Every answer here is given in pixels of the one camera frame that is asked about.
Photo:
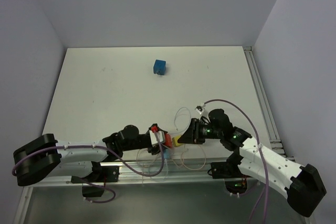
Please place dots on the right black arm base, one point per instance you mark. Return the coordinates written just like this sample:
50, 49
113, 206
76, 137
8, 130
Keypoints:
236, 183

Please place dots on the aluminium right side rail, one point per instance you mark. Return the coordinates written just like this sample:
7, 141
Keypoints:
275, 141

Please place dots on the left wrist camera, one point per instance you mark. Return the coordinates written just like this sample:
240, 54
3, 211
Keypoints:
157, 136

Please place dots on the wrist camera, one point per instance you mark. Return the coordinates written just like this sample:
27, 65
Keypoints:
200, 109
157, 136

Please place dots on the blue cube socket adapter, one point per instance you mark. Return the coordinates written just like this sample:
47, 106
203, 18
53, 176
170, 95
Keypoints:
159, 67

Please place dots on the aluminium rail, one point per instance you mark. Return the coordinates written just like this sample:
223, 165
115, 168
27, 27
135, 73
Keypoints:
275, 141
171, 173

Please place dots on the aluminium front rail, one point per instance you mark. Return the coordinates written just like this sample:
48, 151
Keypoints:
171, 173

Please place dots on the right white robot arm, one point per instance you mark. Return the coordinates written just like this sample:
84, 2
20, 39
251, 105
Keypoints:
300, 185

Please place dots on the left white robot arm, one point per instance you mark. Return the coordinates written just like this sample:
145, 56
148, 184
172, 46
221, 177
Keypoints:
48, 157

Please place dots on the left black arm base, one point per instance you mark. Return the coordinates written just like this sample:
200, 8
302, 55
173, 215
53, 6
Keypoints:
95, 184

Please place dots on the red cube socket adapter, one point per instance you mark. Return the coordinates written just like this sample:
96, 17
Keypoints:
168, 141

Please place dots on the light blue plug charger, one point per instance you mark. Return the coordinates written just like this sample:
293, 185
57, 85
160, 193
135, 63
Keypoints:
166, 154

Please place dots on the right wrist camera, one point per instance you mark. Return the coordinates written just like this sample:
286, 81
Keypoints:
200, 109

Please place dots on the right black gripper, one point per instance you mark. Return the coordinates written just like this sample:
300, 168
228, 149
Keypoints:
192, 134

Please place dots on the yellow plug adapter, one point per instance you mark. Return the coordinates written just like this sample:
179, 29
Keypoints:
175, 141

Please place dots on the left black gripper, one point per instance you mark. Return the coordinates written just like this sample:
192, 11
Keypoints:
154, 150

